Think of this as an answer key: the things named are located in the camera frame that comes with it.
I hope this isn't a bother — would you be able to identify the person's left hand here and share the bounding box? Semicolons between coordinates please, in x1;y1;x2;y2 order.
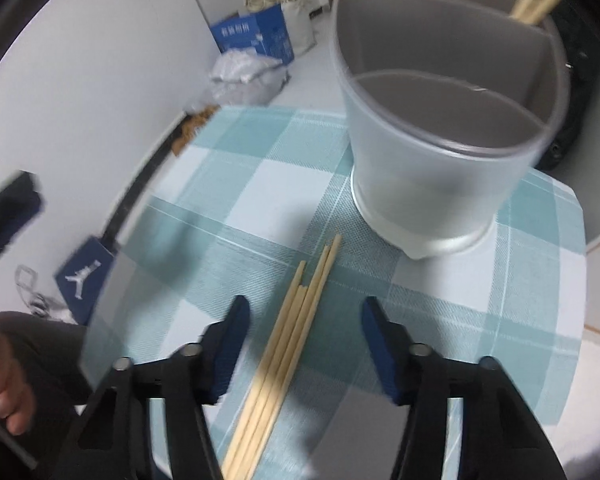
0;332;35;437

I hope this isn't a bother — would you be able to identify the blue Jordan shoe box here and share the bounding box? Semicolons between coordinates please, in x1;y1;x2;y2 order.
55;236;114;326

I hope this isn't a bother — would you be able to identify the brown suede shoe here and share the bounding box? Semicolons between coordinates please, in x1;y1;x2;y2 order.
171;105;220;156

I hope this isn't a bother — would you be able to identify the teal plaid tablecloth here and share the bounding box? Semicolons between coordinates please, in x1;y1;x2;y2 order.
81;107;586;479

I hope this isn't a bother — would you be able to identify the white plastic parcel bag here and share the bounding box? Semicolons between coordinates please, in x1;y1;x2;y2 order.
209;49;283;84

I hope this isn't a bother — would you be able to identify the grey plastic parcel bag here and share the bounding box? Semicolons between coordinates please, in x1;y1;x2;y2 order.
184;67;290;114

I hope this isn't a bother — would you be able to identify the blue cardboard box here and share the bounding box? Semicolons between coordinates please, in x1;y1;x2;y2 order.
210;4;294;65

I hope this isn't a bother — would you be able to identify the white oval utensil holder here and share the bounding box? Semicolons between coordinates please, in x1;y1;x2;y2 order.
332;0;570;259

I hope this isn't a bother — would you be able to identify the black hanging backpack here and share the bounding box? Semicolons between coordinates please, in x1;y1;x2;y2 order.
535;2;600;172

